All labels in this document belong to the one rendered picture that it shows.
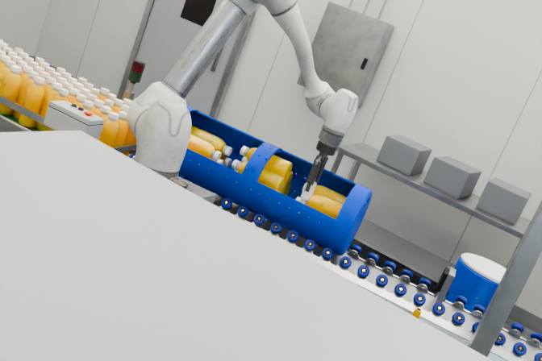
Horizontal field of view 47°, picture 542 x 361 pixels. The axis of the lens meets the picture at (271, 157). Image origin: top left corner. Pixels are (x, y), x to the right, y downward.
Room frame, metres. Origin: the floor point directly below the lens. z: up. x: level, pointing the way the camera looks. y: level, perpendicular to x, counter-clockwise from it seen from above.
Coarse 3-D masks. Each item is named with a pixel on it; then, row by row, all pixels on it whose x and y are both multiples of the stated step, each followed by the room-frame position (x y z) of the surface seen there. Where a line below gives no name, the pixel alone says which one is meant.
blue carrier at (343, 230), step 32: (224, 128) 2.62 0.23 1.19; (192, 160) 2.40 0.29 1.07; (256, 160) 2.36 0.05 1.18; (288, 160) 2.55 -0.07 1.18; (224, 192) 2.38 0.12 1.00; (256, 192) 2.32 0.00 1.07; (352, 192) 2.30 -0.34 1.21; (288, 224) 2.31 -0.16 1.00; (320, 224) 2.25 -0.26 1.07; (352, 224) 2.22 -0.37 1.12
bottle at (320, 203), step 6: (312, 198) 2.33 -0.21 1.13; (318, 198) 2.32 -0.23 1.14; (324, 198) 2.33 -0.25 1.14; (312, 204) 2.31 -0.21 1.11; (318, 204) 2.31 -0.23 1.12; (324, 204) 2.30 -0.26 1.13; (330, 204) 2.31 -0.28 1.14; (336, 204) 2.31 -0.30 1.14; (342, 204) 2.32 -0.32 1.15; (318, 210) 2.31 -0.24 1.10; (324, 210) 2.30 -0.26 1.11; (330, 210) 2.29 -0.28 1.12; (336, 210) 2.29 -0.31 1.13; (330, 216) 2.29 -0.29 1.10; (336, 216) 2.29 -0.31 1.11
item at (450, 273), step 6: (444, 270) 2.25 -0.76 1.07; (450, 270) 2.25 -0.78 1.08; (444, 276) 2.21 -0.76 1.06; (450, 276) 2.20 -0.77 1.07; (438, 282) 2.28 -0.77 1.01; (444, 282) 2.20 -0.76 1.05; (450, 282) 2.20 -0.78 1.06; (438, 288) 2.21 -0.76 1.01; (444, 288) 2.20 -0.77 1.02; (438, 294) 2.22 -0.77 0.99; (444, 294) 2.20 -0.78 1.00; (438, 300) 2.20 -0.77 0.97; (432, 306) 2.21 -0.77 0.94
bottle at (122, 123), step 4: (120, 120) 2.53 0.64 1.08; (124, 120) 2.54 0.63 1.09; (120, 124) 2.52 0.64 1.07; (124, 124) 2.53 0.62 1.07; (120, 128) 2.52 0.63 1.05; (124, 128) 2.53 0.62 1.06; (120, 132) 2.52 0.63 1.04; (124, 132) 2.53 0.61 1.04; (116, 136) 2.52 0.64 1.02; (120, 136) 2.52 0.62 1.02; (124, 136) 2.54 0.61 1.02; (116, 140) 2.52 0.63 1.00; (120, 140) 2.53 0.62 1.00; (124, 140) 2.56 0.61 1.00; (116, 144) 2.52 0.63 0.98; (120, 144) 2.53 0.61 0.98
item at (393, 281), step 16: (304, 240) 2.41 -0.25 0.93; (336, 256) 2.37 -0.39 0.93; (352, 256) 2.44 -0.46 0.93; (352, 272) 2.27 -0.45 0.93; (384, 272) 2.40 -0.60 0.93; (416, 288) 2.36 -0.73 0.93; (432, 304) 2.26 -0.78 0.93; (448, 304) 2.33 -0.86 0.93; (448, 320) 2.17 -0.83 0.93; (480, 320) 2.29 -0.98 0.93; (512, 336) 2.25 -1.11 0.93; (528, 352) 2.16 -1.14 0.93
